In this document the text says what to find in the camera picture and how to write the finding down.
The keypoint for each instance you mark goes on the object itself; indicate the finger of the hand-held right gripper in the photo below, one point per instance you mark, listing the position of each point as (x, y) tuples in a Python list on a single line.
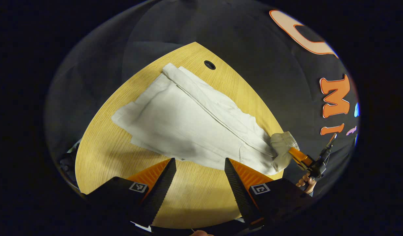
[(301, 159)]

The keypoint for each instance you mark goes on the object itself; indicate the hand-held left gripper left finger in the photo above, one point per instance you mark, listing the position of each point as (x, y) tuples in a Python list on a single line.
[(162, 190)]

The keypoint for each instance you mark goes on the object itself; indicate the black backdrop cloth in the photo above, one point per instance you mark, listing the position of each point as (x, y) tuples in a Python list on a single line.
[(247, 39)]

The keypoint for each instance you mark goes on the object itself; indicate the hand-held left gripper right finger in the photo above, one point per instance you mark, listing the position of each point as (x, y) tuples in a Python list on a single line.
[(237, 190)]

